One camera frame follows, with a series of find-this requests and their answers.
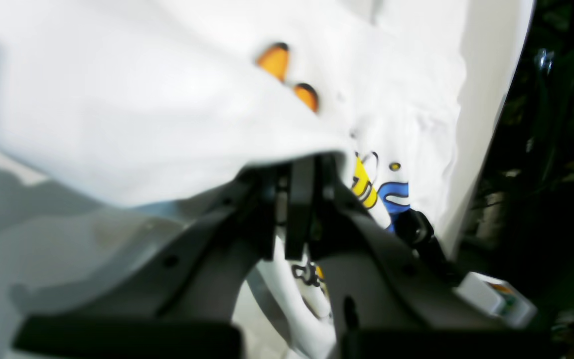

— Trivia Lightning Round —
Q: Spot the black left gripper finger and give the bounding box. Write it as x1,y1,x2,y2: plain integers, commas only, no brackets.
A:
13,160,303,359

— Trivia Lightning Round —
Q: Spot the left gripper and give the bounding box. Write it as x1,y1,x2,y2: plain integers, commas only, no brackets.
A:
301,155,547,359

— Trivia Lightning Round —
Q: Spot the white printed t-shirt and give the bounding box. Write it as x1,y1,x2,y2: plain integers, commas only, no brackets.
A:
0,0,468,359

